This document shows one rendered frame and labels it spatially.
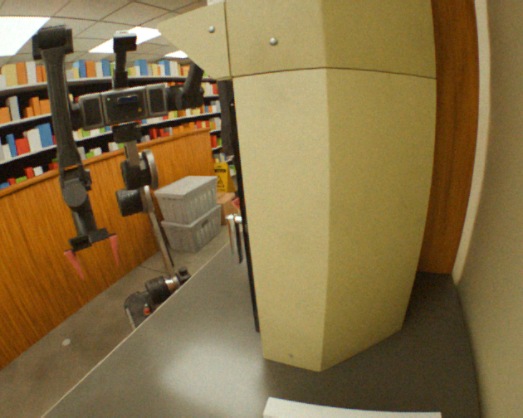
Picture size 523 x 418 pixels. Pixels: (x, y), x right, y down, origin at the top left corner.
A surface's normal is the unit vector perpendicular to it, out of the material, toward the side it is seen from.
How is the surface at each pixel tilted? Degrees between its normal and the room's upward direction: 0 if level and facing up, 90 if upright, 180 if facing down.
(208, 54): 90
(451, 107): 90
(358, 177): 90
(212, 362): 0
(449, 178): 90
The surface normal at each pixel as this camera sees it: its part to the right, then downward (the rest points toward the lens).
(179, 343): -0.08, -0.93
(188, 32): -0.40, 0.36
